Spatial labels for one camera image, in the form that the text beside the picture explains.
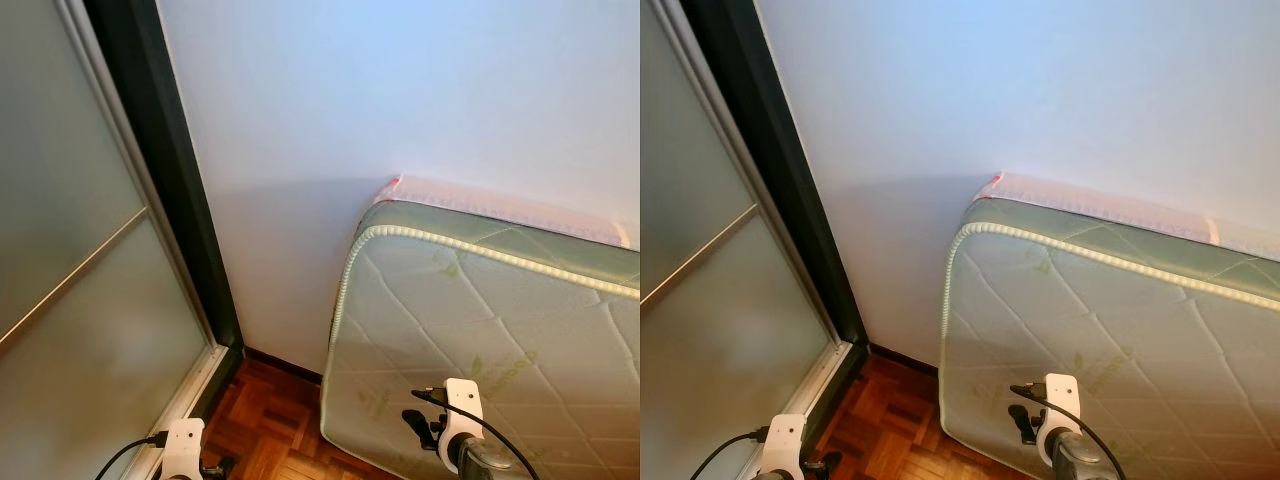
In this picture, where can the white quilted mattress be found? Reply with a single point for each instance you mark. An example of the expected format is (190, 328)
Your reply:
(480, 320)
(1100, 320)

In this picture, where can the dark wooden skirting board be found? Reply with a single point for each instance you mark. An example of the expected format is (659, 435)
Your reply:
(905, 360)
(285, 365)

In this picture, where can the pink plastic-wrapped panel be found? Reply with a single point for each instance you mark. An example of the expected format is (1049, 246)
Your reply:
(1080, 203)
(470, 203)

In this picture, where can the frosted glass sliding door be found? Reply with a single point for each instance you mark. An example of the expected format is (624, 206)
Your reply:
(60, 200)
(700, 200)

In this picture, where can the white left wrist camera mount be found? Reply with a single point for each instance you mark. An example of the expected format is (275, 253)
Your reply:
(183, 445)
(783, 445)

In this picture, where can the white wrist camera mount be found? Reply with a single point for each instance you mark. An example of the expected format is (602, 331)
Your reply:
(183, 445)
(783, 445)
(463, 400)
(1060, 400)

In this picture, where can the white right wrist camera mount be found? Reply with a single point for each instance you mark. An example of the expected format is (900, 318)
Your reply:
(1060, 400)
(463, 400)

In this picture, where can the black door frame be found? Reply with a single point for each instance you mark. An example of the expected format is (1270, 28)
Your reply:
(777, 150)
(165, 150)

